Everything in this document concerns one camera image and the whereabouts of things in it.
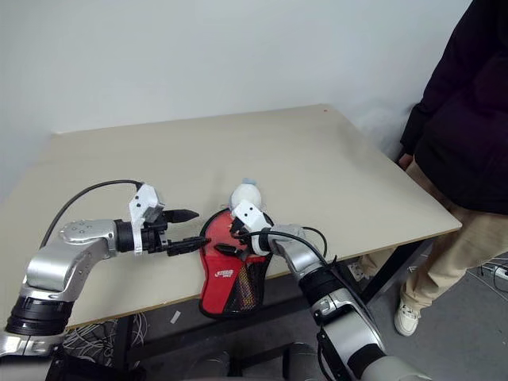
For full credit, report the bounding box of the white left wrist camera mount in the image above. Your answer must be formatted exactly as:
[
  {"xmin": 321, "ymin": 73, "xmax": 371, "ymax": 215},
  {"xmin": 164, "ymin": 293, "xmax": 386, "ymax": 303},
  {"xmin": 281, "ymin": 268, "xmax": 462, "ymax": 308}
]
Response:
[{"xmin": 127, "ymin": 184, "xmax": 166, "ymax": 255}]

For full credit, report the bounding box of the white power strip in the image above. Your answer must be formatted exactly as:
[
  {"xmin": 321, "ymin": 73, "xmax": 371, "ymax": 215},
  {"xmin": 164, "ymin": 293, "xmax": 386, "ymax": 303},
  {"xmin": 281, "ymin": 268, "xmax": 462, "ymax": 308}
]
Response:
[{"xmin": 479, "ymin": 264, "xmax": 508, "ymax": 279}]

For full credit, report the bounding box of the white sneaker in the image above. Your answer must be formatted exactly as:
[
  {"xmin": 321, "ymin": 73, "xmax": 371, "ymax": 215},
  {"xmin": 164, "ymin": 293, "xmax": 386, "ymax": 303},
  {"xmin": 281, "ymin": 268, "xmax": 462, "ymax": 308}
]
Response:
[
  {"xmin": 348, "ymin": 261, "xmax": 369, "ymax": 283},
  {"xmin": 394, "ymin": 299, "xmax": 421, "ymax": 337}
]

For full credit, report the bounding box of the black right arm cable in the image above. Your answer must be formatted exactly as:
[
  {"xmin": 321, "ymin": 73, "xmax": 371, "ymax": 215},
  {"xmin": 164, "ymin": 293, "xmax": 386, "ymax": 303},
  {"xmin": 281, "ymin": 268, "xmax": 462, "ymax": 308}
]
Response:
[{"xmin": 237, "ymin": 225, "xmax": 338, "ymax": 271}]

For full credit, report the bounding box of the light blue plush toy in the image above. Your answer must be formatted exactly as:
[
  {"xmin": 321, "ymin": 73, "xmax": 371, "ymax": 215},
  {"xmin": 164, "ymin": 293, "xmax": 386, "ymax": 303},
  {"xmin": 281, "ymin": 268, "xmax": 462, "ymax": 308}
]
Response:
[{"xmin": 229, "ymin": 177, "xmax": 266, "ymax": 214}]

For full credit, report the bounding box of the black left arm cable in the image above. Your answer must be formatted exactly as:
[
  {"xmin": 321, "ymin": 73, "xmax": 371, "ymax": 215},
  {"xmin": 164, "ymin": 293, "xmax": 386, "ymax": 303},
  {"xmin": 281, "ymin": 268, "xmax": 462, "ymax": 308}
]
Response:
[{"xmin": 40, "ymin": 179, "xmax": 144, "ymax": 249}]

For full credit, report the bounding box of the white cable bundle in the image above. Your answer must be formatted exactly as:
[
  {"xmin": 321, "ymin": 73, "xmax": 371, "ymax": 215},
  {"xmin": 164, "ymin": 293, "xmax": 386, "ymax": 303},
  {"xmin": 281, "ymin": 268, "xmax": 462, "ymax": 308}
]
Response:
[{"xmin": 62, "ymin": 312, "xmax": 148, "ymax": 367}]

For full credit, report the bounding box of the black box under table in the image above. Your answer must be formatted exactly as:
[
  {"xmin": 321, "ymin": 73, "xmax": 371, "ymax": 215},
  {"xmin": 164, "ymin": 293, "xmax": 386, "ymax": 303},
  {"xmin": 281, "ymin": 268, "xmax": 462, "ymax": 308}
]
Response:
[{"xmin": 44, "ymin": 352, "xmax": 148, "ymax": 381}]

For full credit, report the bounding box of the black and red paddle case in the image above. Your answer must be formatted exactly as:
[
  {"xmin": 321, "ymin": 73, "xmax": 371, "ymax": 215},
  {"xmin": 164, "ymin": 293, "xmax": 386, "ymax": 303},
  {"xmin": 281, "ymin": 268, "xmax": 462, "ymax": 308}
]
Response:
[{"xmin": 197, "ymin": 209, "xmax": 275, "ymax": 321}]

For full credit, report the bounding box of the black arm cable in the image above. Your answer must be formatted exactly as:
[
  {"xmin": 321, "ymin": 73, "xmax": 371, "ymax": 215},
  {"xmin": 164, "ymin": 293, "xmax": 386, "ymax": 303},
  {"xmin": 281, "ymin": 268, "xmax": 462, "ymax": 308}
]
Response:
[
  {"xmin": 237, "ymin": 225, "xmax": 338, "ymax": 271},
  {"xmin": 40, "ymin": 179, "xmax": 144, "ymax": 249}
]

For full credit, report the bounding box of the person in black jacket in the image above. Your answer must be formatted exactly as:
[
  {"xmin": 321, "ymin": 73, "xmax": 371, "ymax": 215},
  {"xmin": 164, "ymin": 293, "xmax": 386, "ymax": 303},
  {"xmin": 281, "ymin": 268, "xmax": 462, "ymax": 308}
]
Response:
[{"xmin": 356, "ymin": 0, "xmax": 508, "ymax": 314}]

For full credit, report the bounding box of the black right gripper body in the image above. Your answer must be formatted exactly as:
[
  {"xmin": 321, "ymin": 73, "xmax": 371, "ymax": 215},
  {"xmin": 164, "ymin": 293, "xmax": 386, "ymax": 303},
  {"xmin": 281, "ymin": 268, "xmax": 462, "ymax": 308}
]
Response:
[{"xmin": 229, "ymin": 218, "xmax": 256, "ymax": 256}]

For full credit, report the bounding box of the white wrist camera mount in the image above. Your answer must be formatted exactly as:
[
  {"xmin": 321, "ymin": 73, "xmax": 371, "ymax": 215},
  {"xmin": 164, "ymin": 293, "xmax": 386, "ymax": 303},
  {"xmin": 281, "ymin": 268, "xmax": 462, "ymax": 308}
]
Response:
[
  {"xmin": 127, "ymin": 184, "xmax": 166, "ymax": 255},
  {"xmin": 232, "ymin": 201, "xmax": 275, "ymax": 256}
]

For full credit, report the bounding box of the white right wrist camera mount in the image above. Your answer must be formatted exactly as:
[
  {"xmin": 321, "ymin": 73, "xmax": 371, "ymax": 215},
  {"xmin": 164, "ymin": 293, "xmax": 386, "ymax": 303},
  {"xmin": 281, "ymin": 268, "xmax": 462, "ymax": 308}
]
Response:
[{"xmin": 232, "ymin": 201, "xmax": 275, "ymax": 256}]

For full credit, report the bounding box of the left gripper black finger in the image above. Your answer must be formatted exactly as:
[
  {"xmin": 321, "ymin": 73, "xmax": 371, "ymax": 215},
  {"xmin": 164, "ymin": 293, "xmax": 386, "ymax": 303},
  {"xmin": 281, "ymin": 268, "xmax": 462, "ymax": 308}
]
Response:
[
  {"xmin": 164, "ymin": 209, "xmax": 199, "ymax": 224},
  {"xmin": 166, "ymin": 237, "xmax": 211, "ymax": 257}
]

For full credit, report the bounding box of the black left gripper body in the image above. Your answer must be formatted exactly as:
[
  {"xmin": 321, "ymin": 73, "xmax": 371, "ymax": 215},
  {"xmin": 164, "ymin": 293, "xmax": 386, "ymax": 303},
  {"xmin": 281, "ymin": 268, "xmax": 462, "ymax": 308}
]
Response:
[{"xmin": 140, "ymin": 212, "xmax": 171, "ymax": 255}]

